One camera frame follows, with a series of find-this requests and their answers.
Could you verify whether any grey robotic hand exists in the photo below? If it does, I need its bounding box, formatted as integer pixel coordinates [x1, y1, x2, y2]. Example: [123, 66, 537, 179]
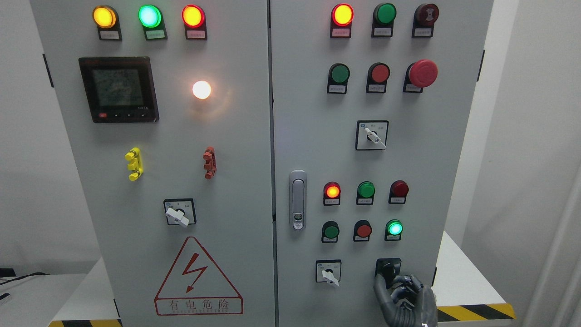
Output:
[374, 274, 438, 327]

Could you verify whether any black rotary knob switch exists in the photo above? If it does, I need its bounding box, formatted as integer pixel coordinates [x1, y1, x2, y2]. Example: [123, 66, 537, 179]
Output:
[374, 258, 401, 284]

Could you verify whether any green push button lower right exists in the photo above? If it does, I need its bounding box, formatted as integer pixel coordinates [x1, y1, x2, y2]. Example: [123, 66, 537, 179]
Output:
[384, 219, 403, 241]

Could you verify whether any red push button lower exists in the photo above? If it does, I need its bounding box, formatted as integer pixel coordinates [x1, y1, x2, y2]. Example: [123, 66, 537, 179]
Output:
[353, 220, 372, 242]

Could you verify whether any green push button lower left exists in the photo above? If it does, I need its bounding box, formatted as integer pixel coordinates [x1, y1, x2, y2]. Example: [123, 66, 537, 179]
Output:
[321, 221, 340, 243]

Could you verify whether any red indicator light middle right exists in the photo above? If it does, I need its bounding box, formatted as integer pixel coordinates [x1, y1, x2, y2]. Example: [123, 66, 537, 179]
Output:
[388, 180, 409, 203]

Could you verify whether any green indicator light middle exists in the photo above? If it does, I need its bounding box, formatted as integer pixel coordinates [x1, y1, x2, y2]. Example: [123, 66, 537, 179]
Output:
[356, 181, 375, 205]

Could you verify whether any red indicator light middle left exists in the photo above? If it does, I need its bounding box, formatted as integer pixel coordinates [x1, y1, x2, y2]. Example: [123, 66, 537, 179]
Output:
[322, 181, 341, 206]

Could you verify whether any red electrical hazard sticker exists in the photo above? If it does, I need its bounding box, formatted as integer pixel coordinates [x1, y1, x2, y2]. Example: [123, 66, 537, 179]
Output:
[154, 237, 244, 316]

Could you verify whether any grey electrical cabinet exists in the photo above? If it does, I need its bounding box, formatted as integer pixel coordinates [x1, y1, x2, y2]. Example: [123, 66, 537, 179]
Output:
[30, 0, 492, 327]

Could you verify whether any red emergency stop button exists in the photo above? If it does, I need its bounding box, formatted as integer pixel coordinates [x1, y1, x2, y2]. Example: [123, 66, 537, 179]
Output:
[403, 59, 438, 94]

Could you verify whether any red push button upper row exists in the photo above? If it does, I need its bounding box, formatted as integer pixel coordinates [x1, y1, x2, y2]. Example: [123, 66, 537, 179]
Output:
[365, 62, 390, 94]

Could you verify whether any red terminal clip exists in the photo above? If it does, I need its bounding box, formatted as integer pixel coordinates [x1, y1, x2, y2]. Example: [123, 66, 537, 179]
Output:
[203, 146, 217, 180]

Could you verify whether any green push button upper row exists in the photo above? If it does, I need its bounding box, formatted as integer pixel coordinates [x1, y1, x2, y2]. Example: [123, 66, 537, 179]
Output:
[326, 63, 350, 94]

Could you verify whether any dark red buzzer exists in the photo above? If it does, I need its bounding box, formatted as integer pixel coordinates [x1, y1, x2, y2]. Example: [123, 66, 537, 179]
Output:
[412, 3, 439, 38]

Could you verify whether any green indicator light top right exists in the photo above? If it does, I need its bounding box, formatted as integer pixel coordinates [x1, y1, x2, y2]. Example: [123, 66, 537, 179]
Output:
[371, 3, 397, 38]

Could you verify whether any red indicator light top right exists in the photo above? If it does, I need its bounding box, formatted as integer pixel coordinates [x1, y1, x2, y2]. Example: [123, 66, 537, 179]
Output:
[330, 3, 354, 39]

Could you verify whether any white lit indicator lamp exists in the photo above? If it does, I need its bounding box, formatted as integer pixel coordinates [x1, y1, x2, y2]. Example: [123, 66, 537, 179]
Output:
[192, 80, 212, 100]

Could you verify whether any yellow terminal clip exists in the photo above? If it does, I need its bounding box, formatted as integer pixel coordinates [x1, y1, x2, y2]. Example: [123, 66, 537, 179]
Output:
[124, 147, 143, 181]

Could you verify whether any red indicator light left door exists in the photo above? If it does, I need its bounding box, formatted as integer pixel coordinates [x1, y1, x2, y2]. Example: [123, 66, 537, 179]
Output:
[181, 4, 207, 40]

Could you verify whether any black digital power meter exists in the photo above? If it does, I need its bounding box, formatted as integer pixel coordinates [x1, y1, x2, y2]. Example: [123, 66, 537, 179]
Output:
[78, 56, 158, 124]

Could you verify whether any lit green indicator light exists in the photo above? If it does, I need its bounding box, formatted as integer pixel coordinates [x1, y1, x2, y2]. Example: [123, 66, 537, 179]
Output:
[138, 4, 167, 40]

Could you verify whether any black antenna device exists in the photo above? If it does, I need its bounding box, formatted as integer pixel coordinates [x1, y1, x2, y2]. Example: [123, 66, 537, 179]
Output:
[0, 268, 16, 279]

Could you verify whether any yellow indicator light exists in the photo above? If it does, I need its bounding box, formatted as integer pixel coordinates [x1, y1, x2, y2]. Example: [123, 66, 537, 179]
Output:
[93, 5, 122, 41]

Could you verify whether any white selector switch lower right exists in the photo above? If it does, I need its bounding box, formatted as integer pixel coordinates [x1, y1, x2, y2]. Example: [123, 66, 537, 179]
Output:
[315, 259, 342, 287]

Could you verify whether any white selector switch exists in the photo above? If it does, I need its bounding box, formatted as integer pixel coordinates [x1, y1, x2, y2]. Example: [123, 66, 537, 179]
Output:
[315, 259, 342, 287]
[355, 120, 389, 151]

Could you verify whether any silver door handle lock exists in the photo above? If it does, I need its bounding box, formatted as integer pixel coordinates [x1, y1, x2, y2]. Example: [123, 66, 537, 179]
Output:
[289, 170, 307, 230]

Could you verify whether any white selector switch upper right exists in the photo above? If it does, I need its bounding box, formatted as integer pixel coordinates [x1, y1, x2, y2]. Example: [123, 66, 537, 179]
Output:
[355, 120, 389, 151]

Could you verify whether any white selector switch left door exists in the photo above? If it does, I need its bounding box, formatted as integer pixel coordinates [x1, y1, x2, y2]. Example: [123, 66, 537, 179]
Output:
[163, 198, 197, 228]

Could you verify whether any black cable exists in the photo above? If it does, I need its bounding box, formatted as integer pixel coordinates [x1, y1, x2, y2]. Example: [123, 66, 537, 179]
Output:
[0, 272, 49, 286]

